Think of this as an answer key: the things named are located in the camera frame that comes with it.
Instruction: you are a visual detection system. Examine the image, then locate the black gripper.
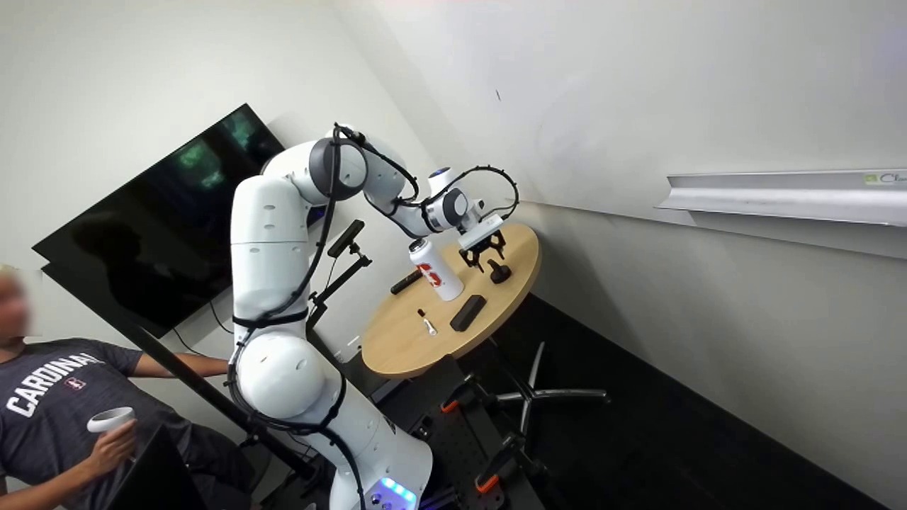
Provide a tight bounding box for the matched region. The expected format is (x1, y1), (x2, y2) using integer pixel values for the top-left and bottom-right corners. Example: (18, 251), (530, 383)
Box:
(459, 226), (511, 271)

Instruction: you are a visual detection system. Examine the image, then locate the white bottle with black cap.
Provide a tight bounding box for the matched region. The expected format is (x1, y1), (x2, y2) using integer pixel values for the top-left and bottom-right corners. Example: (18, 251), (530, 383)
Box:
(407, 235), (469, 302)

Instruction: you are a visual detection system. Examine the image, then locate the white ring VR controller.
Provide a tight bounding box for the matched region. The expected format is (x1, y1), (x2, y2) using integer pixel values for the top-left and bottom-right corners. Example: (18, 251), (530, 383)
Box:
(85, 404), (140, 439)

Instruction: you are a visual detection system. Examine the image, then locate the person right forearm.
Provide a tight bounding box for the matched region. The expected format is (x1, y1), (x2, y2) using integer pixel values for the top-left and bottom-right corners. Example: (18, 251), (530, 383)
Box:
(0, 455), (102, 510)

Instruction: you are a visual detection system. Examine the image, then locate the person left forearm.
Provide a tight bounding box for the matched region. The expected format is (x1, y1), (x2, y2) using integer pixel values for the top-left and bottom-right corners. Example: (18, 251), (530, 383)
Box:
(132, 349), (236, 383)

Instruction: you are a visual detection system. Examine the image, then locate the person right hand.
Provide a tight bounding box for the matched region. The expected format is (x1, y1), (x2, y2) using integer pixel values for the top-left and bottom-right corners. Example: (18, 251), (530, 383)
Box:
(81, 421), (141, 479)

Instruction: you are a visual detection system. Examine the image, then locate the black whiteboard eraser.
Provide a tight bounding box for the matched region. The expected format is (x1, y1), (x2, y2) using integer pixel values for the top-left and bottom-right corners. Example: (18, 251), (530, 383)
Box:
(449, 291), (492, 333)

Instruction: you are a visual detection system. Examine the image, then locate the round wooden table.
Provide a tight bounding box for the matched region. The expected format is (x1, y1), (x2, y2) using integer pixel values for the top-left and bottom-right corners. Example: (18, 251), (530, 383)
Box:
(361, 221), (544, 383)

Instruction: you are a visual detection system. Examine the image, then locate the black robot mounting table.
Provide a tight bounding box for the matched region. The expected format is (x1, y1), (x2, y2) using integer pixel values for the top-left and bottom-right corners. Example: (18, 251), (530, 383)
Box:
(282, 350), (554, 510)

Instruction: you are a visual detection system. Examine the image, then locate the whiteboard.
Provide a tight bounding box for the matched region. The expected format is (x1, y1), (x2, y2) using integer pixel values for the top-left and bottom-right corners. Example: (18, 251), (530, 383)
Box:
(329, 0), (907, 228)

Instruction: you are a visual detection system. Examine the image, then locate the metal whiteboard tray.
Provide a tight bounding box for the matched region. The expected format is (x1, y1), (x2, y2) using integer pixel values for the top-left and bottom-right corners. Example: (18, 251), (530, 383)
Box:
(657, 166), (907, 228)

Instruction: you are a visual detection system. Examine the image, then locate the large black monitor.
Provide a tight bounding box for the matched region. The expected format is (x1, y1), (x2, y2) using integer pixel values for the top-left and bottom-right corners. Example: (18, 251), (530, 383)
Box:
(31, 101), (329, 476)

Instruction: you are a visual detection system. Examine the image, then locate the person in grey Cardinal shirt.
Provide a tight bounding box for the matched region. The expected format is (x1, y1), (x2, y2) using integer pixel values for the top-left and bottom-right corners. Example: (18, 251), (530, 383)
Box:
(0, 264), (149, 489)

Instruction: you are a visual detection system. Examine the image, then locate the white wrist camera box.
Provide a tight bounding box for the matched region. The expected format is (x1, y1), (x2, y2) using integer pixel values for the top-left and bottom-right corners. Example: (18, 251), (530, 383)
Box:
(456, 213), (509, 248)

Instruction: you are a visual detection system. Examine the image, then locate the black camera on stand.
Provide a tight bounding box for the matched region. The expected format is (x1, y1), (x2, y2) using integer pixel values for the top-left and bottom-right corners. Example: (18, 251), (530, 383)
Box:
(304, 217), (374, 330)

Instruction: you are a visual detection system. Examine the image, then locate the silver star pedestal base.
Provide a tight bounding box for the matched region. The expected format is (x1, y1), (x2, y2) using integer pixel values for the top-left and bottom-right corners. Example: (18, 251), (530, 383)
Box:
(492, 340), (612, 439)

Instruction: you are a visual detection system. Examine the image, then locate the orange handled clamp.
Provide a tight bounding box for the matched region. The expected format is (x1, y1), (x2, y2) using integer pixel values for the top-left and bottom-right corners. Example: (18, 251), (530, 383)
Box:
(438, 371), (483, 420)
(470, 439), (534, 502)

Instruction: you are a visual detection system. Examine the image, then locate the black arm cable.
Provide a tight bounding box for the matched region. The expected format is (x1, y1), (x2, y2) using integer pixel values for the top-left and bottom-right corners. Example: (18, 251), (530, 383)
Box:
(227, 122), (524, 510)

